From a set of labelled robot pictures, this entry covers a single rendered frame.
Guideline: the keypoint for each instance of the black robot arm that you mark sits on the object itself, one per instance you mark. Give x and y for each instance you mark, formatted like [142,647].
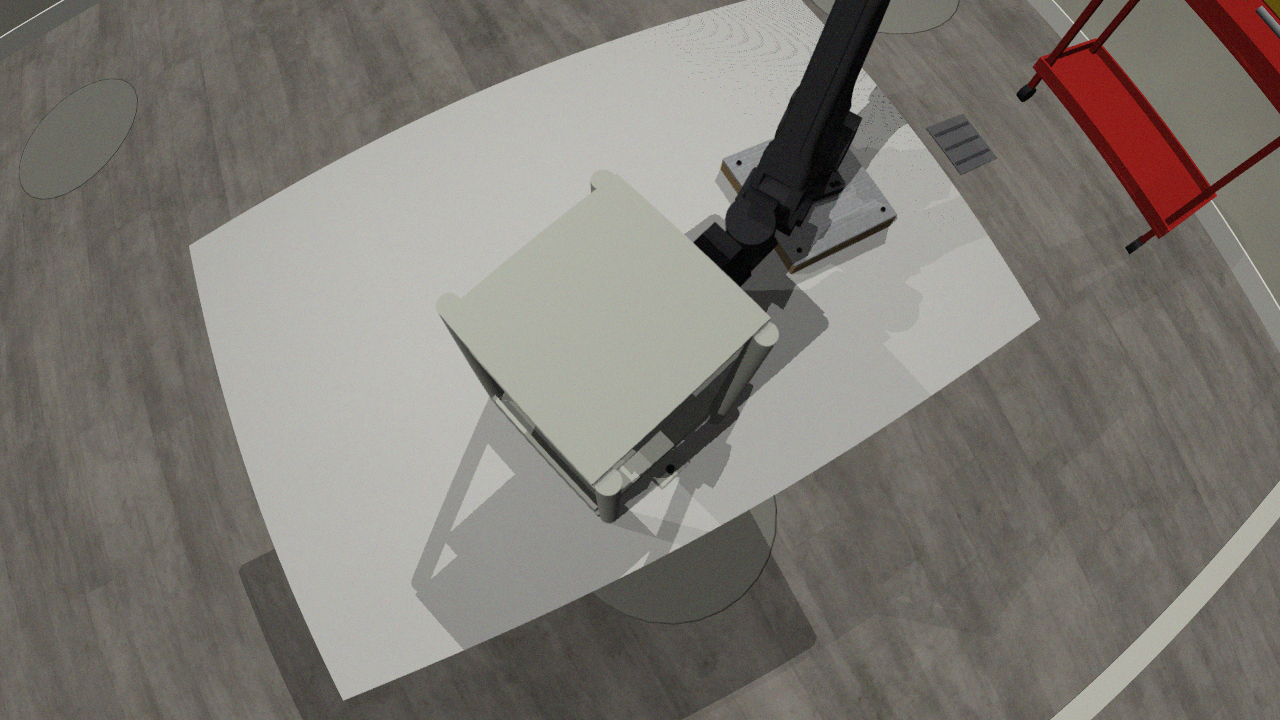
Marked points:
[791,158]

